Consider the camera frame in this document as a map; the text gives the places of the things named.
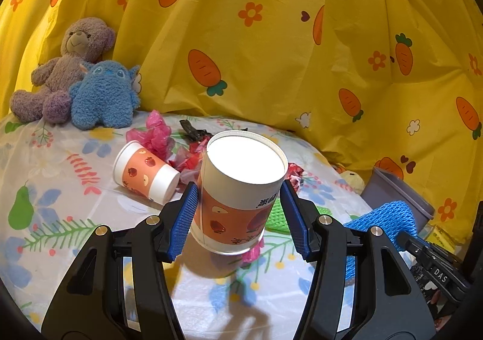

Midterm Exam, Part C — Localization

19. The blue foam net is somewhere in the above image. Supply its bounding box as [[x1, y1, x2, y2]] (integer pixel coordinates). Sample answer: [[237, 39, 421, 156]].
[[344, 201, 418, 252]]

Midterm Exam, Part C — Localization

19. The green foam net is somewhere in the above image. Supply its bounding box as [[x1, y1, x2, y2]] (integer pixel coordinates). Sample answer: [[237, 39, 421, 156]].
[[265, 196, 333, 235]]

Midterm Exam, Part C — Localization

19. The orange paper cup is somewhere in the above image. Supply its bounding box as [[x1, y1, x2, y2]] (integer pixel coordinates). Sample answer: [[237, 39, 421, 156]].
[[113, 141, 180, 205], [191, 130, 288, 256]]

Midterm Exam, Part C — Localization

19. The black mickey print bag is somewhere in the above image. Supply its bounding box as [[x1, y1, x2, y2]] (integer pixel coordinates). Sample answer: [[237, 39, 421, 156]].
[[410, 263, 451, 332]]

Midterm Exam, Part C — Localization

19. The grey plastic bin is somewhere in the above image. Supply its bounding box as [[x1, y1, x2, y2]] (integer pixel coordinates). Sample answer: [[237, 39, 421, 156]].
[[361, 167, 435, 232]]

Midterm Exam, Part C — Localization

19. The yellow plush toy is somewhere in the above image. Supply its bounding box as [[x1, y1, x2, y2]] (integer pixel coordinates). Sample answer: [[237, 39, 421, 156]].
[[331, 164, 365, 195]]

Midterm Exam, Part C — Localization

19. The red crumpled wrapper right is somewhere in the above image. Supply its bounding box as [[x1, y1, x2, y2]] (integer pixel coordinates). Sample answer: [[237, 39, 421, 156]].
[[285, 162, 305, 192]]

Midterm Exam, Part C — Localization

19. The red crumpled wrapper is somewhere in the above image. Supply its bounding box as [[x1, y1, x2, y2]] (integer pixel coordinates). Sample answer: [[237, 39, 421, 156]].
[[285, 162, 305, 192], [169, 137, 209, 185]]

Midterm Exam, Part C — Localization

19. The lying orange paper cup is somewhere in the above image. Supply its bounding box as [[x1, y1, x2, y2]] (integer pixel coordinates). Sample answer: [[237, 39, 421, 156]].
[[113, 141, 180, 205]]

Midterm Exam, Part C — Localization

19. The pink plastic bag front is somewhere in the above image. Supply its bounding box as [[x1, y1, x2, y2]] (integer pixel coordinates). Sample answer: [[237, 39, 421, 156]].
[[241, 238, 264, 264]]

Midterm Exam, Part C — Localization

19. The pink plastic bag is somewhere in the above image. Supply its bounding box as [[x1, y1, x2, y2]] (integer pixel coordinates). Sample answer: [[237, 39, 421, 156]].
[[241, 238, 264, 264], [125, 110, 175, 160]]

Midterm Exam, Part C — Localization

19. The red crumpled wrapper left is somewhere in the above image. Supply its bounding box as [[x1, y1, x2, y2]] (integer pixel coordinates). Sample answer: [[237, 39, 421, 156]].
[[169, 137, 209, 185]]

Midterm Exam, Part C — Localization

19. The pink plastic bag back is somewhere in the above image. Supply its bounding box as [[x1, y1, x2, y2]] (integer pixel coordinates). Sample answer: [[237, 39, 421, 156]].
[[125, 110, 175, 160]]

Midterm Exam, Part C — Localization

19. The yellow carrot print curtain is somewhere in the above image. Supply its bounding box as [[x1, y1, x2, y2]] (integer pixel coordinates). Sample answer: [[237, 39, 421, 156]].
[[1, 0, 482, 243]]

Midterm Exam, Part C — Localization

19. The black wrapper at back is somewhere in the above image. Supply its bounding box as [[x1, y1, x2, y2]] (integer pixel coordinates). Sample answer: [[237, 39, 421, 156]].
[[179, 119, 213, 141]]

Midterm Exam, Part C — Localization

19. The blue plush monster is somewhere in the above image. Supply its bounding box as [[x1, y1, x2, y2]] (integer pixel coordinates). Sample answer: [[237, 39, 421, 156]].
[[69, 61, 140, 130]]

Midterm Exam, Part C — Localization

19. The purple teddy bear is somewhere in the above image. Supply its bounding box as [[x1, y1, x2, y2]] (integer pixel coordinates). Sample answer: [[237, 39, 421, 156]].
[[10, 17, 115, 124]]

